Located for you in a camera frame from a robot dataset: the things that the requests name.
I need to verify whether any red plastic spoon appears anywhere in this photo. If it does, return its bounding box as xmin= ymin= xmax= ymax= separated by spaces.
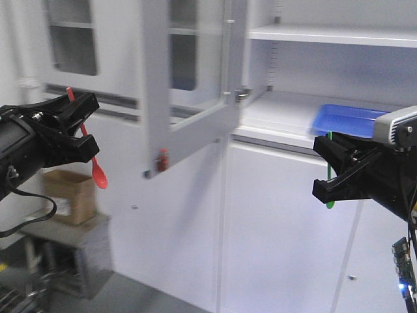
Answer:
xmin=66 ymin=87 xmax=108 ymax=189

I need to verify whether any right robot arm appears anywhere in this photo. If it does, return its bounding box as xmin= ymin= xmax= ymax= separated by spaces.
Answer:
xmin=312 ymin=132 xmax=416 ymax=222

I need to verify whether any open glass cabinet door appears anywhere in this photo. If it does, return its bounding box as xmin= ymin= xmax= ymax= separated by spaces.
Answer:
xmin=137 ymin=1 xmax=248 ymax=179

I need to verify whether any cardboard box on cart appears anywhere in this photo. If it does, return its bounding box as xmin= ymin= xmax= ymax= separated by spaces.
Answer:
xmin=42 ymin=170 xmax=97 ymax=226

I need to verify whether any green plastic spoon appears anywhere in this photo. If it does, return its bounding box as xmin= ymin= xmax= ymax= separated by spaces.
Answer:
xmin=325 ymin=130 xmax=336 ymax=209

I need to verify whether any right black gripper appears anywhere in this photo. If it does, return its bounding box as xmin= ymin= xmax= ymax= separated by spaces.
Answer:
xmin=312 ymin=132 xmax=416 ymax=222

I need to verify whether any green circuit board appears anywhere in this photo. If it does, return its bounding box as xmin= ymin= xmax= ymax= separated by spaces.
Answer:
xmin=392 ymin=237 xmax=416 ymax=301

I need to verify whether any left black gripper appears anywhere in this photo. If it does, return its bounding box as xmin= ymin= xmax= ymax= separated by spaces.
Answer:
xmin=1 ymin=92 xmax=100 ymax=199

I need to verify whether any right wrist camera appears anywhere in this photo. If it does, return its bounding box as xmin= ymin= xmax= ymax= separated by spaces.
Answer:
xmin=372 ymin=106 xmax=416 ymax=149

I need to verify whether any blue plastic tray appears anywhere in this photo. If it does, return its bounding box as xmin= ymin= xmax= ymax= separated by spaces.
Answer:
xmin=310 ymin=104 xmax=388 ymax=138

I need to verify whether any white lab cabinet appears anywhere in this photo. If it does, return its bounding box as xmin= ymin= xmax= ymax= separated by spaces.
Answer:
xmin=41 ymin=1 xmax=416 ymax=312

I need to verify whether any grey metal cart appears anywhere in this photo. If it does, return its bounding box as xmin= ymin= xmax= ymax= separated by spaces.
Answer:
xmin=1 ymin=213 xmax=114 ymax=312

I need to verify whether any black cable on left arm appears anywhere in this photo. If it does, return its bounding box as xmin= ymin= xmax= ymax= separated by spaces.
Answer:
xmin=0 ymin=166 xmax=58 ymax=239

